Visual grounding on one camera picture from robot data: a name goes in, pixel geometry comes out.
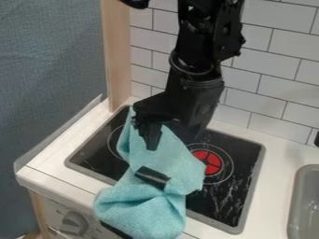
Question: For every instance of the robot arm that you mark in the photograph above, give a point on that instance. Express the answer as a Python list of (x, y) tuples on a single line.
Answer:
[(207, 31)]

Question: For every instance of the toy stove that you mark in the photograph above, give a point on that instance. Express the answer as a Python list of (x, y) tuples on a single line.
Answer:
[(232, 183)]

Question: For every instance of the toy sink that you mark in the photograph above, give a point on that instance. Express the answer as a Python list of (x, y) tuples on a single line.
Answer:
[(305, 205)]

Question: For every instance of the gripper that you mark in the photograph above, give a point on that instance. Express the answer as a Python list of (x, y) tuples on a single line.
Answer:
[(191, 99)]

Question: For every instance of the light blue cloth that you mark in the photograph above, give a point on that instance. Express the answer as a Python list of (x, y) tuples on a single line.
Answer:
[(153, 193)]

